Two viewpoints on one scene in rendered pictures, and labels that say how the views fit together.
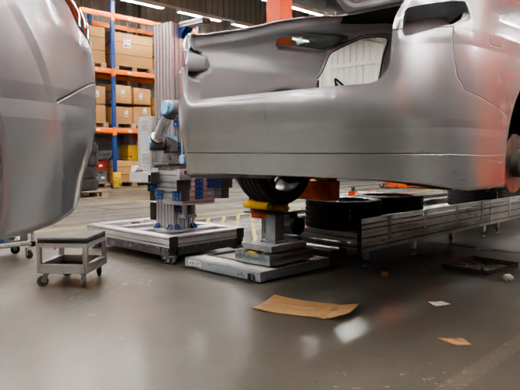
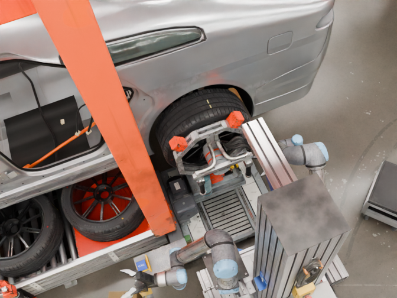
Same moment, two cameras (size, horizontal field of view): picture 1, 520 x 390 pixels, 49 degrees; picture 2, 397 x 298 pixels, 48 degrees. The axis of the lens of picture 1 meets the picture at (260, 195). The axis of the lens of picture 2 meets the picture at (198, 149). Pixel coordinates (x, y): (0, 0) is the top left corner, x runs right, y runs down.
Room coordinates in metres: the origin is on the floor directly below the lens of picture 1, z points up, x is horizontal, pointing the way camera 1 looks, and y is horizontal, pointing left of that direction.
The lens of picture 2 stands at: (5.85, 0.81, 3.58)
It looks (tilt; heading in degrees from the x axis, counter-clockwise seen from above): 60 degrees down; 214
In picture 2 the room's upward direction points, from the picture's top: 10 degrees counter-clockwise
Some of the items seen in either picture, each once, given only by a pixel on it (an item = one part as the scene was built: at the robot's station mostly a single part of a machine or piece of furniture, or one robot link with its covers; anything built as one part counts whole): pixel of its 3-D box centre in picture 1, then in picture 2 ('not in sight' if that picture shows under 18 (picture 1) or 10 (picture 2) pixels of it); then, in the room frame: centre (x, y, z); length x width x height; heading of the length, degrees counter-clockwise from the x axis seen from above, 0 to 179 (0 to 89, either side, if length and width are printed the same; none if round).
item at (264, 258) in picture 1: (274, 253); (210, 175); (4.38, -0.11, 0.13); 0.50 x 0.36 x 0.10; 136
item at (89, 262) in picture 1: (72, 257); (393, 197); (4.02, 1.32, 0.17); 0.43 x 0.36 x 0.34; 176
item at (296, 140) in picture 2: not in sight; (294, 143); (4.30, 0.53, 0.95); 0.11 x 0.08 x 0.11; 124
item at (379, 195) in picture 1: (388, 206); (17, 231); (5.51, -1.23, 0.39); 0.66 x 0.66 x 0.24
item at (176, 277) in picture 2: not in sight; (176, 277); (5.46, 0.26, 1.21); 0.11 x 0.08 x 0.09; 122
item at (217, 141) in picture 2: not in sight; (231, 145); (4.51, 0.17, 1.03); 0.19 x 0.18 x 0.11; 46
